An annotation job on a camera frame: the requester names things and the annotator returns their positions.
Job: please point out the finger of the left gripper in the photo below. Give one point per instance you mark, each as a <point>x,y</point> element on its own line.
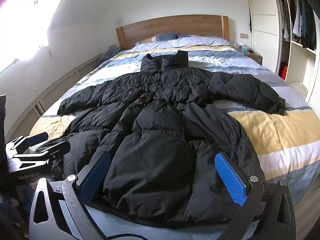
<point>36,139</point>
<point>58,149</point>

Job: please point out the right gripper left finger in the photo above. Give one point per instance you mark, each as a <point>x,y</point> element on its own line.
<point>47,220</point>

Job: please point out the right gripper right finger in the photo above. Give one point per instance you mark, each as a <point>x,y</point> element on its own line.
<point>278,218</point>

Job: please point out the black puffer down jacket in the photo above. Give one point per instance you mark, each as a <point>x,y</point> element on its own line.
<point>162,131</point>

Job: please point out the hanging clothes in wardrobe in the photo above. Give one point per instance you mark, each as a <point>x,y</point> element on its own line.
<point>300,14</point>

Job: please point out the striped duvet on bed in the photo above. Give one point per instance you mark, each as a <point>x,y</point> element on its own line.
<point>287,146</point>

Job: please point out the blue cloth beside bed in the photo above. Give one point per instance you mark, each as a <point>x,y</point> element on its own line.
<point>108,55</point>

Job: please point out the bright window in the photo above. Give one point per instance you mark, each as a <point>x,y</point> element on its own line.
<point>24,29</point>

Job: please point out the red object in wardrobe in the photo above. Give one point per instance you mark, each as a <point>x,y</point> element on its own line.
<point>283,72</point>

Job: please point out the wooden nightstand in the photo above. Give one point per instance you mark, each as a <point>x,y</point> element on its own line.
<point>256,57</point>

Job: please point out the items on nightstand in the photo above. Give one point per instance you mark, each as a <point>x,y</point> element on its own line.
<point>243,48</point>

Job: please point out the blue striped pillow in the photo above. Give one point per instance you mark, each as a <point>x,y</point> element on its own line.
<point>163,37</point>

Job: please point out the wooden bed headboard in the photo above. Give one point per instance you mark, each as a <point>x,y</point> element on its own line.
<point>199,25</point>

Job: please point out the white wardrobe with open shelves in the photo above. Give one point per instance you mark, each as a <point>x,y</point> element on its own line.
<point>267,39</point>

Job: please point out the low wall panel cabinet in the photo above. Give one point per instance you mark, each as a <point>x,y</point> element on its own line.
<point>25,122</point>

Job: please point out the beige wall switch plate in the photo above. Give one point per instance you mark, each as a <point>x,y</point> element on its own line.
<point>245,36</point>

